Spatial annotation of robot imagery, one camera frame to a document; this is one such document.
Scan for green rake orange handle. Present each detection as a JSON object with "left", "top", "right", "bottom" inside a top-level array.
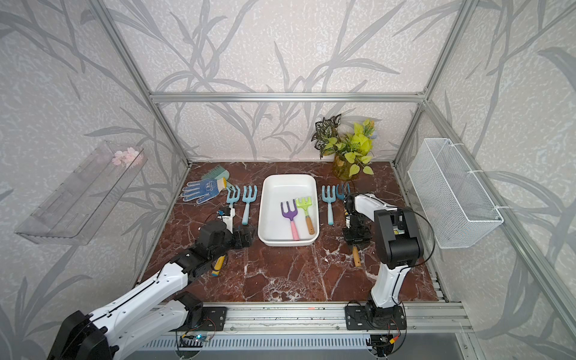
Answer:
[{"left": 352, "top": 245, "right": 362, "bottom": 268}]

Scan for blue rake pink handle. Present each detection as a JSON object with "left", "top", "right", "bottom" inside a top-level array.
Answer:
[{"left": 211, "top": 256, "right": 226, "bottom": 277}]

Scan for blue rake yellow handle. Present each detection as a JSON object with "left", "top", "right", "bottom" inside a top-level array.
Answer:
[{"left": 335, "top": 181, "right": 352, "bottom": 202}]

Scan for teal rake light handle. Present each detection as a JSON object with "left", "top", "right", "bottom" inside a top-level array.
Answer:
[{"left": 321, "top": 185, "right": 337, "bottom": 226}]

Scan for teal rake white handle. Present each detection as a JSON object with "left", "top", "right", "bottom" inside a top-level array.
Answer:
[{"left": 226, "top": 184, "right": 241, "bottom": 209}]

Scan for light blue hand rake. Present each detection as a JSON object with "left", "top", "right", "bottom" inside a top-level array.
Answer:
[{"left": 241, "top": 185, "right": 258, "bottom": 226}]

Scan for green rake wooden handle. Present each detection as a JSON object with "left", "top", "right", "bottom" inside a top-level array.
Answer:
[{"left": 295, "top": 196, "right": 315, "bottom": 235}]

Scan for purple rake pink handle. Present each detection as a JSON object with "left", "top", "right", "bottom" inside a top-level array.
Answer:
[{"left": 280, "top": 200, "right": 300, "bottom": 241}]

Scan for white storage box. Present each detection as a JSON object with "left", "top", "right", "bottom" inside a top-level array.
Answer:
[{"left": 258, "top": 174, "right": 320, "bottom": 247}]

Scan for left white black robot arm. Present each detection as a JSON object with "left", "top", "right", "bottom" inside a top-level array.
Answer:
[{"left": 48, "top": 220, "right": 256, "bottom": 359}]

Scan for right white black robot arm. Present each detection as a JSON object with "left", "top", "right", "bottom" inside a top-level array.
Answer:
[{"left": 343, "top": 193, "right": 424, "bottom": 313}]

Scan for blue white work glove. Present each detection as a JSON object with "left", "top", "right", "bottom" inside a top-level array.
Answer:
[{"left": 180, "top": 178, "right": 227, "bottom": 205}]

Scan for teal green work glove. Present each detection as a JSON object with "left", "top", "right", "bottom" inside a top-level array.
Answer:
[{"left": 201, "top": 165, "right": 232, "bottom": 188}]

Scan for green potted plant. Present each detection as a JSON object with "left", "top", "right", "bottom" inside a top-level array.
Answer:
[{"left": 330, "top": 119, "right": 375, "bottom": 181}]

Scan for dark patterned leaf plant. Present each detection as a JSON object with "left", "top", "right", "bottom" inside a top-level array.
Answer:
[{"left": 311, "top": 114, "right": 341, "bottom": 158}]

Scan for pink artificial flowers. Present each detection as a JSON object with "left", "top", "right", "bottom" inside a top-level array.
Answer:
[{"left": 111, "top": 147, "right": 143, "bottom": 168}]

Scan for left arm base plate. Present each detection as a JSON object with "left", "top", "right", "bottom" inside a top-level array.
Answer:
[{"left": 174, "top": 306, "right": 228, "bottom": 332}]

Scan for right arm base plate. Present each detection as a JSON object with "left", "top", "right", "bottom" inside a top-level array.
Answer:
[{"left": 344, "top": 301, "right": 407, "bottom": 332}]

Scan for white wire mesh basket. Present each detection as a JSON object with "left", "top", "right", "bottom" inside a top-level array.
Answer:
[{"left": 408, "top": 138, "right": 504, "bottom": 249}]

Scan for aluminium front rail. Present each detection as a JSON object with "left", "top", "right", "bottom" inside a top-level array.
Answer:
[{"left": 98, "top": 302, "right": 473, "bottom": 336}]

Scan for clear acrylic wall shelf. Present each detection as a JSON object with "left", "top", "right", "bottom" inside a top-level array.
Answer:
[{"left": 15, "top": 141, "right": 147, "bottom": 246}]

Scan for aluminium frame crossbar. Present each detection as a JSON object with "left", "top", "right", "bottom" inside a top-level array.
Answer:
[{"left": 148, "top": 92, "right": 425, "bottom": 103}]

